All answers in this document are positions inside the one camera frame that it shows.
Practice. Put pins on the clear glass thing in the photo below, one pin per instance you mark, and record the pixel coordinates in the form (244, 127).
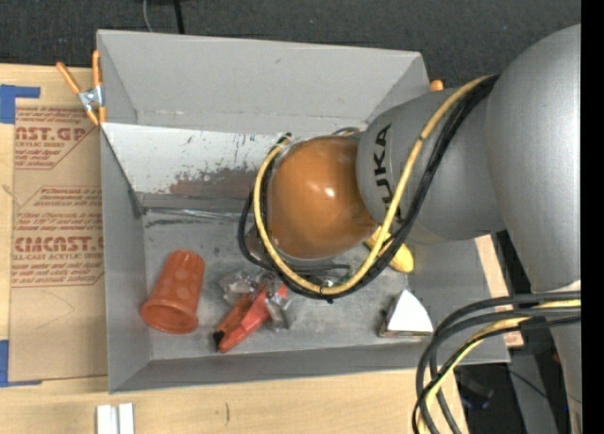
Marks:
(238, 283)

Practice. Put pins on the orange-red spring clamp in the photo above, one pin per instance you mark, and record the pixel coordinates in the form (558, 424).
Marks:
(245, 316)

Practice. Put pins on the yellow toy banana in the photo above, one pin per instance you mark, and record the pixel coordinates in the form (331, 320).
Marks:
(403, 258)

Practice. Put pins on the white wedge box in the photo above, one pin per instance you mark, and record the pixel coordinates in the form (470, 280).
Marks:
(409, 315)

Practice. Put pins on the orange plastic cup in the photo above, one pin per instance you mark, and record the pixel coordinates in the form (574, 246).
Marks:
(177, 288)

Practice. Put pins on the grey metal bin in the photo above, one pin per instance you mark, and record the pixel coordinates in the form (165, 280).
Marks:
(198, 83)

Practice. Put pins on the brown cardboard board red print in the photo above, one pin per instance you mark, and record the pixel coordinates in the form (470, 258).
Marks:
(52, 309)

